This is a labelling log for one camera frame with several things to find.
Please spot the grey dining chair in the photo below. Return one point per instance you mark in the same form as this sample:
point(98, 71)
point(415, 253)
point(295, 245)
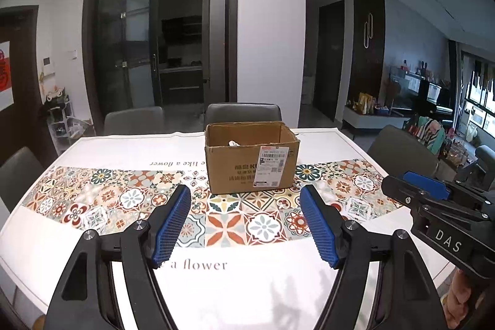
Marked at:
point(397, 152)
point(17, 175)
point(241, 112)
point(138, 121)

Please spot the red paper door decoration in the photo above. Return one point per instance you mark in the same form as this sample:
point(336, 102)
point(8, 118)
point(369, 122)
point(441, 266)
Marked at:
point(6, 85)

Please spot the grey dining chair far left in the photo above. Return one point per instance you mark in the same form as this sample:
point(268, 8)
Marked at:
point(17, 175)

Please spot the white embroidered fabric pouch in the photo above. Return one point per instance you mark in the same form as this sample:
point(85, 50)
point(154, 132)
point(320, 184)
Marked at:
point(233, 144)

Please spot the dark sliding glass door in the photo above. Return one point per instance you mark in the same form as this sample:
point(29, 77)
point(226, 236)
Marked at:
point(120, 56)

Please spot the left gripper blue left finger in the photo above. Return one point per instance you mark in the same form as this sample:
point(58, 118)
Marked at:
point(166, 222)

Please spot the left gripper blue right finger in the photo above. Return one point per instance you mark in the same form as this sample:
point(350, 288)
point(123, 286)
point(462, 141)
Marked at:
point(325, 224)

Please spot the white shelf with clutter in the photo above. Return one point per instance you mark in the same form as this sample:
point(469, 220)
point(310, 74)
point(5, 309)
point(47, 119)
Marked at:
point(64, 127)

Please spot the grey dining chair right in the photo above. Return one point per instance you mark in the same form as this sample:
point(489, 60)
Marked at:
point(397, 152)

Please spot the white low cabinet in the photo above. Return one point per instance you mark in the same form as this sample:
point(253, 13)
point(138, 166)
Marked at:
point(371, 122)

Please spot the person's right hand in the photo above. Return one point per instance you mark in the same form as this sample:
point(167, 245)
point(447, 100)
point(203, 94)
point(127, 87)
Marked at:
point(455, 306)

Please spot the white shipping label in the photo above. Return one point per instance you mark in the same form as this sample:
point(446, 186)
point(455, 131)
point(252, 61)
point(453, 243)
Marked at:
point(270, 166)

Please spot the brown cardboard box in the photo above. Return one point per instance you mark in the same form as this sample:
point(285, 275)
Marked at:
point(231, 169)

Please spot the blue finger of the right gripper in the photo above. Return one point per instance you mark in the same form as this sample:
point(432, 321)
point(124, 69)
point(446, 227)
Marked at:
point(436, 189)

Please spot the grey dining chair middle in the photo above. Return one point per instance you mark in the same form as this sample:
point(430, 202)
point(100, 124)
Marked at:
point(241, 112)

